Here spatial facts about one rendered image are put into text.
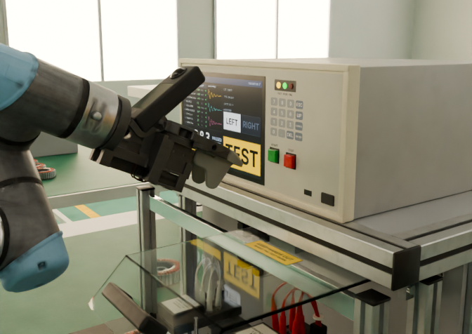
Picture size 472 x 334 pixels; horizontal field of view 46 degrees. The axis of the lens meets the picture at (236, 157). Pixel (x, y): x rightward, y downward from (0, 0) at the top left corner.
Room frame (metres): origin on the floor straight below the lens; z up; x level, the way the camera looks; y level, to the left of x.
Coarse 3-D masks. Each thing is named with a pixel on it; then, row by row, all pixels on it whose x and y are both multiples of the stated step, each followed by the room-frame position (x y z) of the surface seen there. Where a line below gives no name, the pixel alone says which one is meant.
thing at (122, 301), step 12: (108, 288) 0.61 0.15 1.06; (120, 288) 0.62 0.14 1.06; (108, 300) 0.60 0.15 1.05; (120, 300) 0.58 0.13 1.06; (132, 300) 0.57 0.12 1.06; (120, 312) 0.57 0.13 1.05; (132, 312) 0.55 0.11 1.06; (144, 312) 0.54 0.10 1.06; (144, 324) 0.53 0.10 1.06; (156, 324) 0.54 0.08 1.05
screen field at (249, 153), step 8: (224, 136) 0.92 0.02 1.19; (224, 144) 0.92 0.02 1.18; (232, 144) 0.90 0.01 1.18; (240, 144) 0.88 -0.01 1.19; (248, 144) 0.86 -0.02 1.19; (256, 144) 0.84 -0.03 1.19; (240, 152) 0.88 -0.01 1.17; (248, 152) 0.86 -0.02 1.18; (256, 152) 0.84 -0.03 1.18; (248, 160) 0.86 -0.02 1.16; (256, 160) 0.84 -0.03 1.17; (240, 168) 0.88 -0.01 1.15; (248, 168) 0.86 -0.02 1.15; (256, 168) 0.84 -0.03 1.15
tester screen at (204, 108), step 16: (208, 80) 0.96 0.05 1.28; (224, 80) 0.92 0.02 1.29; (240, 80) 0.88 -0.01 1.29; (192, 96) 1.01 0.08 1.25; (208, 96) 0.96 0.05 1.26; (224, 96) 0.92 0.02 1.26; (240, 96) 0.88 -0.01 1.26; (256, 96) 0.85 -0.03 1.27; (192, 112) 1.01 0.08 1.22; (208, 112) 0.96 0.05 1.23; (240, 112) 0.88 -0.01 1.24; (256, 112) 0.85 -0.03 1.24; (192, 128) 1.01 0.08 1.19; (208, 128) 0.96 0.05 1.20; (256, 176) 0.84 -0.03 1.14
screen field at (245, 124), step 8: (224, 112) 0.92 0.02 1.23; (224, 120) 0.92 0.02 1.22; (232, 120) 0.90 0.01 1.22; (240, 120) 0.88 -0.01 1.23; (248, 120) 0.86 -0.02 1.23; (256, 120) 0.84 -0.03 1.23; (224, 128) 0.92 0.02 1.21; (232, 128) 0.90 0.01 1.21; (240, 128) 0.88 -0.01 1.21; (248, 128) 0.86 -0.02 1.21; (256, 128) 0.84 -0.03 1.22
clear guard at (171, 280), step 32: (128, 256) 0.70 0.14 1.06; (160, 256) 0.70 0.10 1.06; (192, 256) 0.70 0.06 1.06; (224, 256) 0.70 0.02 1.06; (256, 256) 0.70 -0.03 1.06; (128, 288) 0.65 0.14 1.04; (160, 288) 0.61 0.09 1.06; (192, 288) 0.60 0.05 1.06; (224, 288) 0.60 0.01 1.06; (256, 288) 0.60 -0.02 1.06; (288, 288) 0.60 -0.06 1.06; (320, 288) 0.60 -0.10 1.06; (128, 320) 0.60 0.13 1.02; (160, 320) 0.57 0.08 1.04; (192, 320) 0.54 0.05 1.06; (224, 320) 0.52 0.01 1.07; (256, 320) 0.53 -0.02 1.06
